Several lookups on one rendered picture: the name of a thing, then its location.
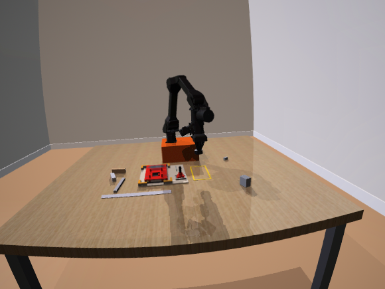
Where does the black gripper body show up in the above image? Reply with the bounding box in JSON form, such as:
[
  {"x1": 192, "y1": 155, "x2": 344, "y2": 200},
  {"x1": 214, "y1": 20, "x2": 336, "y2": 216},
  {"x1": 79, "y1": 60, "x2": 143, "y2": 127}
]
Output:
[{"x1": 190, "y1": 120, "x2": 207, "y2": 142}]

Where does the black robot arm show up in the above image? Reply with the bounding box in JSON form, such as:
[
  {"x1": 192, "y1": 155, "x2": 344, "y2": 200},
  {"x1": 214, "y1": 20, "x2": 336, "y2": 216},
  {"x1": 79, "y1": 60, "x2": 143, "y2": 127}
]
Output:
[{"x1": 162, "y1": 75, "x2": 214, "y2": 143}]

